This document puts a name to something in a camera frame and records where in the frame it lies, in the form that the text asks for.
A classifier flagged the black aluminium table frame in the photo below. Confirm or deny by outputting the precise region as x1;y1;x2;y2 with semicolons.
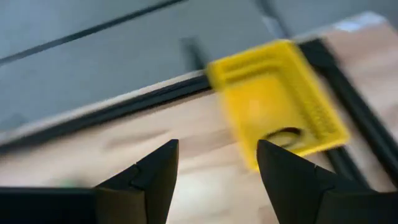
0;36;398;190

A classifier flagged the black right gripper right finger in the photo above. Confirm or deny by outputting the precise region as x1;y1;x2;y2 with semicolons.
256;139;363;224

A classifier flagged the yellow plastic bin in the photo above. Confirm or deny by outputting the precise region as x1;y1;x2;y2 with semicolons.
206;39;351;172

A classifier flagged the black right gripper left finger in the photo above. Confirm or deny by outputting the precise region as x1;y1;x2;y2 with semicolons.
95;139;180;224

